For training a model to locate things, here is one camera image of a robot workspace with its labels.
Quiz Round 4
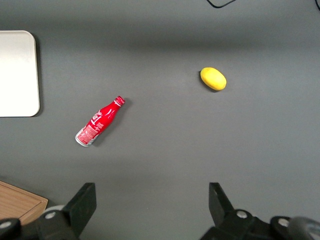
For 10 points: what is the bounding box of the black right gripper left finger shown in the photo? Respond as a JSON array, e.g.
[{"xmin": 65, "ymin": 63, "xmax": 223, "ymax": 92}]
[{"xmin": 36, "ymin": 182, "xmax": 97, "ymax": 240}]

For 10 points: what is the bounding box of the white plastic tray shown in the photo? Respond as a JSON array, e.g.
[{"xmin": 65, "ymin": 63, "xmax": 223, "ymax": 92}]
[{"xmin": 0, "ymin": 30, "xmax": 41, "ymax": 118}]

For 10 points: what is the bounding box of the red cola bottle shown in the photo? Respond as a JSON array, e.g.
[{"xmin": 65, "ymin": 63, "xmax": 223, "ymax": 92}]
[{"xmin": 74, "ymin": 95, "xmax": 126, "ymax": 148}]

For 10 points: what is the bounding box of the wooden cutting board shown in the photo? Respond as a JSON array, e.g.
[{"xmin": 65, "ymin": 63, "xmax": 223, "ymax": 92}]
[{"xmin": 0, "ymin": 180, "xmax": 49, "ymax": 226}]

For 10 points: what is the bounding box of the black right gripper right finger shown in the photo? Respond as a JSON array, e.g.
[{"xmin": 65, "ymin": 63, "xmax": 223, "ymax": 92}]
[{"xmin": 201, "ymin": 182, "xmax": 273, "ymax": 240}]

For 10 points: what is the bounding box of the yellow lemon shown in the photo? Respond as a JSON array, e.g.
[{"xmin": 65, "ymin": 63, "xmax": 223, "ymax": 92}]
[{"xmin": 199, "ymin": 66, "xmax": 228, "ymax": 91}]

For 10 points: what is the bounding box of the black cable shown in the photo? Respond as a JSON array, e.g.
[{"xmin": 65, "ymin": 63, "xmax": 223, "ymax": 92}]
[{"xmin": 205, "ymin": 0, "xmax": 237, "ymax": 9}]

